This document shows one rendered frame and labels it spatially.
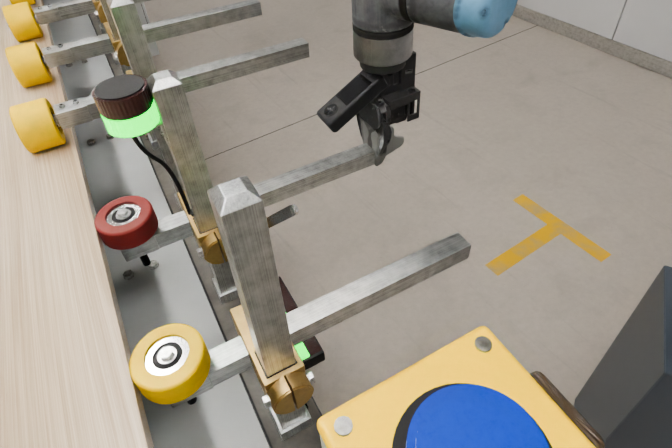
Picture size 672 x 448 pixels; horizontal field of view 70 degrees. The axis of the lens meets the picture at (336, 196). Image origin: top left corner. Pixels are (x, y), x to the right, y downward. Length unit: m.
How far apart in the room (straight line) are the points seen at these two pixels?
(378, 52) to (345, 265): 1.15
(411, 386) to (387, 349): 1.41
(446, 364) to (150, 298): 0.86
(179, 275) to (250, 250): 0.62
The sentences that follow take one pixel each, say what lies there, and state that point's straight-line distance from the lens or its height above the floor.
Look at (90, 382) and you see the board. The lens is 0.60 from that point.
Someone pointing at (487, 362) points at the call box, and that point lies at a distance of 0.18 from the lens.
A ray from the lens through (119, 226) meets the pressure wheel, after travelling 0.73.
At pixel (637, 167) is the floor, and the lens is 2.45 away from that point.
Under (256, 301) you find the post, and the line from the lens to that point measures 0.46.
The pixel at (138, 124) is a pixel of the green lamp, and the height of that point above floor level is 1.08.
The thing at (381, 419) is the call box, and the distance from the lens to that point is 0.17.
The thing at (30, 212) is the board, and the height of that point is 0.90.
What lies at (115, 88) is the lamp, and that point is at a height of 1.11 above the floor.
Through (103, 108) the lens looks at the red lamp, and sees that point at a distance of 0.59.
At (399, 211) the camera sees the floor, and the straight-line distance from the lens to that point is 1.96.
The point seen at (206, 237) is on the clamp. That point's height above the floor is 0.87.
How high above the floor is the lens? 1.38
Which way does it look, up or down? 43 degrees down
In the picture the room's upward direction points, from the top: 3 degrees counter-clockwise
